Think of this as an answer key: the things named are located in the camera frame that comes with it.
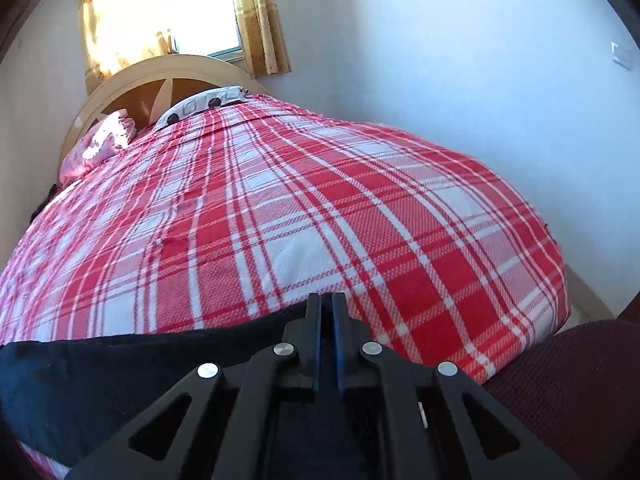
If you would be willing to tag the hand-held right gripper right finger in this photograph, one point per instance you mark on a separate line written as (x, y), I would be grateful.
(338, 340)

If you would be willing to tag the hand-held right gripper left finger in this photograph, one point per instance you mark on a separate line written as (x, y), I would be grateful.
(313, 340)

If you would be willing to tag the black pants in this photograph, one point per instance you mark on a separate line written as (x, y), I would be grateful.
(75, 385)

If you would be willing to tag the red plaid blanket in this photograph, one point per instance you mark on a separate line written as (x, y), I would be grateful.
(300, 210)

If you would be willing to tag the dark maroon cloth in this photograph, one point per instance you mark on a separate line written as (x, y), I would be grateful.
(565, 385)

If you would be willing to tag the white patterned pillow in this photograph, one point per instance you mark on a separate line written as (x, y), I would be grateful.
(200, 105)

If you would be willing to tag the pink pillow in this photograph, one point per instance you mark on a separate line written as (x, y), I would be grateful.
(100, 145)

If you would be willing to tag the yellow curtain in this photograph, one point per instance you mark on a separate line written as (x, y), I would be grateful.
(115, 25)
(260, 25)

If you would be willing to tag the cream wooden headboard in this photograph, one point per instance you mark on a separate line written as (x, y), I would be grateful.
(125, 72)

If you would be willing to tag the bright window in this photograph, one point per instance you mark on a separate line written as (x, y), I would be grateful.
(205, 10)

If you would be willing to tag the white wall switch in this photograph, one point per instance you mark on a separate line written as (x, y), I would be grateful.
(621, 55)

